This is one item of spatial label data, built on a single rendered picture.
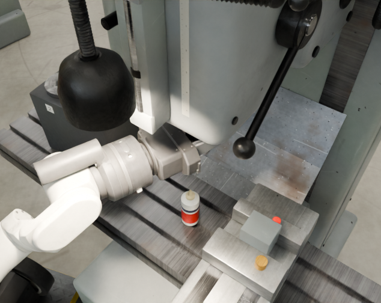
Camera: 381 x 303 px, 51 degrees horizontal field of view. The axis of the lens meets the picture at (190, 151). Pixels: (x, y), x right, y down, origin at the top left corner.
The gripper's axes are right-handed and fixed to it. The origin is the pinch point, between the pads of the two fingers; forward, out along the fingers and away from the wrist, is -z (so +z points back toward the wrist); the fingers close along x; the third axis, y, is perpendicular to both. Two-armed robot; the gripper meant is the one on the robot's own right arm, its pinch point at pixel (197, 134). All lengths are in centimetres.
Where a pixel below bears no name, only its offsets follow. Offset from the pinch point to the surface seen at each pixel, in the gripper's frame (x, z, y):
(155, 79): -6.1, 10.0, -19.9
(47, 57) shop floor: 226, -13, 123
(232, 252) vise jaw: -14.3, 0.8, 18.4
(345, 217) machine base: 6, -84, 102
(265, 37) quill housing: -9.5, -3.1, -23.1
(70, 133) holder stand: 32.0, 15.8, 19.1
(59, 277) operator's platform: 34, 34, 82
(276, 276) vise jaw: -22.1, -3.2, 18.4
